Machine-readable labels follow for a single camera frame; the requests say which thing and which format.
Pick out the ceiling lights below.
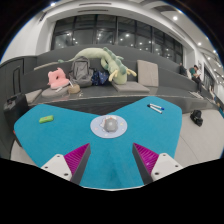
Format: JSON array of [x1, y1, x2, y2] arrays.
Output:
[[48, 0, 218, 56]]

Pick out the round pale blue mouse pad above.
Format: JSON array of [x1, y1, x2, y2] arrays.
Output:
[[90, 114, 128, 139]]

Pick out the black bag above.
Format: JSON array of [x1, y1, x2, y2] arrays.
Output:
[[189, 109, 204, 127]]

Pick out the green dragon plush toy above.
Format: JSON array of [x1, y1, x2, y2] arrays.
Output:
[[58, 46, 138, 85]]

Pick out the grey round seat cushion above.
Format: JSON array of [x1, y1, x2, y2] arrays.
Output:
[[41, 85, 71, 99]]

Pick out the grey and white computer mouse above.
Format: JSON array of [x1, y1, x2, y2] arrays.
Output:
[[100, 115, 119, 133]]

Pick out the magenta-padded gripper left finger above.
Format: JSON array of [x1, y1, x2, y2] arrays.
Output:
[[40, 142, 92, 186]]

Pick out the grey flat square cushion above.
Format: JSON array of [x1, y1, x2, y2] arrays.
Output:
[[111, 80, 151, 94]]

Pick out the green rectangular case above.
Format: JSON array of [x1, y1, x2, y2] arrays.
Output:
[[38, 114, 55, 125]]

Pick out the person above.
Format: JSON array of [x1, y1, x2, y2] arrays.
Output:
[[178, 62, 188, 77], [189, 64, 203, 93]]

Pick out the black suitcase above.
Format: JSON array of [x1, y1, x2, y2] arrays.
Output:
[[3, 93, 30, 129]]

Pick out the grey upright square cushion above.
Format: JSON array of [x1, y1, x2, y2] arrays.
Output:
[[136, 59, 160, 88]]

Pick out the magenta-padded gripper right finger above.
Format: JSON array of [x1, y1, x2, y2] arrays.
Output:
[[131, 142, 184, 186]]

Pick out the tan woven hat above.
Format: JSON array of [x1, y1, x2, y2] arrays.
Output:
[[67, 83, 81, 95]]

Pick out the pink plush pillow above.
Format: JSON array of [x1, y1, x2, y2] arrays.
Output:
[[46, 67, 71, 90]]

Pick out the grey tiered bench seating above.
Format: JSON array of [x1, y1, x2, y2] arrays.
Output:
[[19, 44, 221, 116]]

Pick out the light grey seat cushion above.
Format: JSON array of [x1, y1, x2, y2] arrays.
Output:
[[24, 88, 44, 104]]

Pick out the white marker with blue cap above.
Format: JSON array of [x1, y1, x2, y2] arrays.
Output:
[[149, 103, 165, 111]]

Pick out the dark blue patterned bag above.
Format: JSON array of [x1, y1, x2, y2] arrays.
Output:
[[91, 69, 110, 86]]

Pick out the grey backpack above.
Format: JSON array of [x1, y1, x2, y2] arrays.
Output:
[[68, 55, 94, 88]]

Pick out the dark glass window wall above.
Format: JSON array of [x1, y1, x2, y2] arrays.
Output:
[[50, 14, 184, 65]]

